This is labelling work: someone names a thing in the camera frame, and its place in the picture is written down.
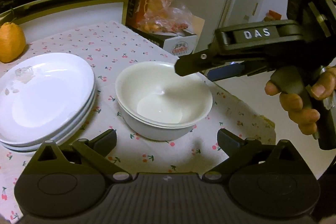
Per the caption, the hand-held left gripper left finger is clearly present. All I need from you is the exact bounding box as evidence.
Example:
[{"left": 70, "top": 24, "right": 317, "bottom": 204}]
[{"left": 33, "top": 129, "right": 133, "bottom": 184}]

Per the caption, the cherry print tablecloth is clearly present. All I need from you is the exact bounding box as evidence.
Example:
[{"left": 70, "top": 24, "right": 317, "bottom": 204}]
[{"left": 0, "top": 21, "right": 276, "bottom": 216}]

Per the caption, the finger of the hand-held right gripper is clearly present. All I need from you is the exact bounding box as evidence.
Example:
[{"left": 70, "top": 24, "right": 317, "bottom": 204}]
[
  {"left": 175, "top": 50, "right": 219, "bottom": 77},
  {"left": 206, "top": 61, "right": 246, "bottom": 82}
]

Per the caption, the large cream bowl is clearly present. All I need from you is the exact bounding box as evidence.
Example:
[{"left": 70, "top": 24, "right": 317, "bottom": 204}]
[{"left": 115, "top": 61, "right": 214, "bottom": 126}]

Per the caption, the large orange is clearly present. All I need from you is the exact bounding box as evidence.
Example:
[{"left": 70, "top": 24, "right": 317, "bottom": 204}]
[{"left": 0, "top": 22, "right": 27, "bottom": 63}]

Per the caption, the person's right hand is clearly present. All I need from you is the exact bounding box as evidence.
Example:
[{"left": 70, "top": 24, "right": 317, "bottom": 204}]
[{"left": 265, "top": 66, "right": 336, "bottom": 138}]

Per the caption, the white flower print plate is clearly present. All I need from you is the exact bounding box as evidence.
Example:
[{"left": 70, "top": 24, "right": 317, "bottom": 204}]
[{"left": 0, "top": 53, "right": 95, "bottom": 147}]

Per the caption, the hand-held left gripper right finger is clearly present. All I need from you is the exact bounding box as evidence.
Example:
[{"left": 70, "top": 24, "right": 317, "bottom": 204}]
[{"left": 202, "top": 128, "right": 301, "bottom": 184}]

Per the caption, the small red object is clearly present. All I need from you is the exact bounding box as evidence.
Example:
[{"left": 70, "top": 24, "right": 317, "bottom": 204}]
[{"left": 264, "top": 11, "right": 288, "bottom": 23}]

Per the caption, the white bowl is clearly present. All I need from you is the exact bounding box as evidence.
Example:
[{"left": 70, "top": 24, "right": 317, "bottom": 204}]
[{"left": 117, "top": 103, "right": 209, "bottom": 141}]

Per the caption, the black cardboard box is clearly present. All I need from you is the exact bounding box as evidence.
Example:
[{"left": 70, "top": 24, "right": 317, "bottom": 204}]
[{"left": 129, "top": 13, "right": 205, "bottom": 57}]

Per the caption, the plastic bag of snacks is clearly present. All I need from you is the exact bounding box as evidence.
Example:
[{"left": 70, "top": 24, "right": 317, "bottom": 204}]
[{"left": 140, "top": 0, "right": 193, "bottom": 33}]

